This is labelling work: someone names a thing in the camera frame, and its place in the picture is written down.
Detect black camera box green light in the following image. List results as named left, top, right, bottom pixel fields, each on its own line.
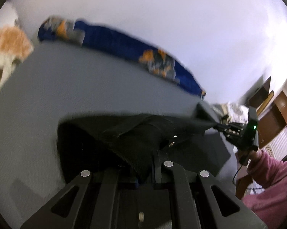
left=246, top=106, right=258, bottom=137

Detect patterned clutter beside bed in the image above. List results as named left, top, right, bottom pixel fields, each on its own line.
left=212, top=102, right=249, bottom=123

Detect black pants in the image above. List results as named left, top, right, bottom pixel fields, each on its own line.
left=57, top=103, right=230, bottom=185

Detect blue floral blanket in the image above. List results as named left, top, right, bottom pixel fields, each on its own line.
left=37, top=16, right=206, bottom=99

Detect pink sleeve right forearm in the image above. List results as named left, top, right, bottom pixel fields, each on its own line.
left=242, top=151, right=287, bottom=228

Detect person's right hand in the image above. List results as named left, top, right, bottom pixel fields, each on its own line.
left=236, top=149, right=263, bottom=173

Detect white orange floral pillow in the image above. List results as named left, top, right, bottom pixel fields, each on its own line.
left=0, top=2, right=34, bottom=89

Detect grey mesh mattress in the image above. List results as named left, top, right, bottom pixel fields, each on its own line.
left=0, top=40, right=232, bottom=229

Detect brown wooden furniture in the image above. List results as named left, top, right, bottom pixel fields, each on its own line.
left=246, top=77, right=287, bottom=161

